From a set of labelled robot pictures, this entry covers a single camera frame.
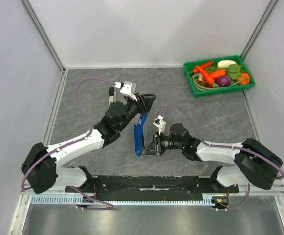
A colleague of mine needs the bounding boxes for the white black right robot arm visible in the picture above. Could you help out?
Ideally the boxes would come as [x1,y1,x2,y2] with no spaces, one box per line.
[142,123,283,193]

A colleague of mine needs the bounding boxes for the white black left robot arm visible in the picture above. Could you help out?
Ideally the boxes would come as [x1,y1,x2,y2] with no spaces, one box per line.
[21,93,156,194]

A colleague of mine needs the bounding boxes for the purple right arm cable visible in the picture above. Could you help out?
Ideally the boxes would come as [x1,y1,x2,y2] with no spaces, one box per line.
[162,104,284,211]

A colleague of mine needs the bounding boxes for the brown toy mushroom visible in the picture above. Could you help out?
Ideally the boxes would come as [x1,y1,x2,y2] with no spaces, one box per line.
[196,73,208,87]

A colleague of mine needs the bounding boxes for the white toy radish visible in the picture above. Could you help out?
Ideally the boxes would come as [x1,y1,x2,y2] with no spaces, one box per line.
[217,60,237,69]

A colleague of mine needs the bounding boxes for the beige and black stapler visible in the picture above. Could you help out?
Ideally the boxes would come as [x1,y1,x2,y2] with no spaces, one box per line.
[109,87,117,105]

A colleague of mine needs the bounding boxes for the blue and black stapler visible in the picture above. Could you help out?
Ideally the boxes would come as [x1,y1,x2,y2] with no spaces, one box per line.
[134,114,148,157]

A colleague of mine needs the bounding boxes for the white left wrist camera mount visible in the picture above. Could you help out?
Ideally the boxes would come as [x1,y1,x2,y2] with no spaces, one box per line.
[114,81,137,101]

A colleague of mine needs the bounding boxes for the aluminium frame rail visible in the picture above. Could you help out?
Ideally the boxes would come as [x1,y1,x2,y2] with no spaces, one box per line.
[20,0,66,73]

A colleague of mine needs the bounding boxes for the orange toy carrot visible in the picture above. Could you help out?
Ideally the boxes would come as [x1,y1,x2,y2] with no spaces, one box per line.
[210,69,226,79]
[196,66,215,85]
[192,61,214,74]

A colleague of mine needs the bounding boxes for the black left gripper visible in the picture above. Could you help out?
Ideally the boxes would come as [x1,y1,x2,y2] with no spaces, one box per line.
[118,93,156,131]

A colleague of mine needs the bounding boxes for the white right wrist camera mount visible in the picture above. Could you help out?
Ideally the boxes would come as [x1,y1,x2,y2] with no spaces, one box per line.
[153,115,166,134]

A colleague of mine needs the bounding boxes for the small orange toy pumpkin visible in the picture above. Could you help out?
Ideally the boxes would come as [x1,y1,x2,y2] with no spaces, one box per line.
[236,73,250,86]

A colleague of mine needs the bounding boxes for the light blue slotted cable duct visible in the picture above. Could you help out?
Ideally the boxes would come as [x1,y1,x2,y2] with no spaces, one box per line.
[30,194,217,205]

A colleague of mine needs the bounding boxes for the green toy leafy vegetable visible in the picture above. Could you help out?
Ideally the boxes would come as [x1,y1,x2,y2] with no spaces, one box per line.
[226,64,246,81]

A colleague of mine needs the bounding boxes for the green plastic basket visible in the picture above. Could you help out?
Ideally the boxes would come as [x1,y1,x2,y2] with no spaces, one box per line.
[183,55,256,97]

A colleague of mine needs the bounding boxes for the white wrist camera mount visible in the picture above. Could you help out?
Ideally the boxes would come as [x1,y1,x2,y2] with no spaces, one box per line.
[114,81,137,101]
[153,115,166,134]

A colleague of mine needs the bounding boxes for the green toy long beans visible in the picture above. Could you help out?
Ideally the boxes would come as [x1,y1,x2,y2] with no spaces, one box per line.
[192,74,240,92]

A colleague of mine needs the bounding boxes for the purple toy onion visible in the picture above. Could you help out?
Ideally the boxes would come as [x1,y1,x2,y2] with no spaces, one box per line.
[216,76,231,87]

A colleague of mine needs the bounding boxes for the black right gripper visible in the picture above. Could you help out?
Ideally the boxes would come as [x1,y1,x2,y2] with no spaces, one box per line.
[142,131,184,156]

